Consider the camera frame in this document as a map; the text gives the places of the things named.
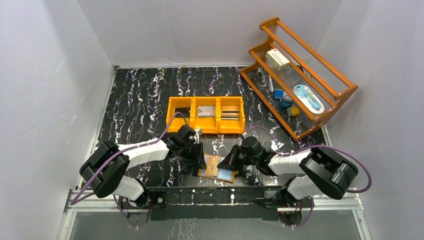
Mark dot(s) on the black card in bin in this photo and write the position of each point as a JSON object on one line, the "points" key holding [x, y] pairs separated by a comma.
{"points": [[186, 111]]}

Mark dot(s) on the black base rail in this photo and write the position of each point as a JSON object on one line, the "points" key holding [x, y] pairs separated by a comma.
{"points": [[240, 202]]}

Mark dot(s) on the silver binder clip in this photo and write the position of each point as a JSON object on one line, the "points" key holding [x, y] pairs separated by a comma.
{"points": [[276, 146]]}

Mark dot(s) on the silver card stack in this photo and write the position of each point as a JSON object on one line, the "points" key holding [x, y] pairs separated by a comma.
{"points": [[206, 111]]}

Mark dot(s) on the orange card stack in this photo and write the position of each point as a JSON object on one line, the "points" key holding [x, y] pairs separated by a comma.
{"points": [[230, 112]]}

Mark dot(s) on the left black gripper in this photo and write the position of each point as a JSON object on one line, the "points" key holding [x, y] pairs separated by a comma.
{"points": [[194, 151]]}

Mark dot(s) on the white red box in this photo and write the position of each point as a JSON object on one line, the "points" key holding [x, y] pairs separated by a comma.
{"points": [[277, 59]]}

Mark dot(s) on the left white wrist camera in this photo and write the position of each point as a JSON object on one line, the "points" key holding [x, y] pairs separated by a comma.
{"points": [[198, 132]]}

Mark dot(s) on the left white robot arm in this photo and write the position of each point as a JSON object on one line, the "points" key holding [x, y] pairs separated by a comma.
{"points": [[104, 171]]}

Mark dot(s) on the blue packaged cutter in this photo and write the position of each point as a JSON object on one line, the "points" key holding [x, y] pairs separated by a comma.
{"points": [[309, 99]]}

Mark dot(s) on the orange wooden shelf rack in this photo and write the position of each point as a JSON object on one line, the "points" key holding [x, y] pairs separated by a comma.
{"points": [[306, 67]]}

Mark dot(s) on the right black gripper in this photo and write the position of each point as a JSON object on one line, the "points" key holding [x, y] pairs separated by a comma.
{"points": [[234, 156]]}

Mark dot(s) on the yellow grey sharpener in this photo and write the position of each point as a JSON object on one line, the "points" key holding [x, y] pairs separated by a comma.
{"points": [[293, 111]]}

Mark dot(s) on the orange three-compartment bin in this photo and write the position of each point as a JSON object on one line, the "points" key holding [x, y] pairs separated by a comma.
{"points": [[215, 125]]}

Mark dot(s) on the orange card holder wallet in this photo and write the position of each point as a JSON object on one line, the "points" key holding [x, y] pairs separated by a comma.
{"points": [[223, 174]]}

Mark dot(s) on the white pen marker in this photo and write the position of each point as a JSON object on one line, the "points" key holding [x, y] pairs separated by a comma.
{"points": [[270, 83]]}

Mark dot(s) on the orange patterned credit card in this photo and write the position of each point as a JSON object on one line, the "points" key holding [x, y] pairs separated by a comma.
{"points": [[211, 169]]}

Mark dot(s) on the blue eraser block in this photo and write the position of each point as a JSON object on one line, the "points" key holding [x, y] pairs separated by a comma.
{"points": [[278, 93]]}

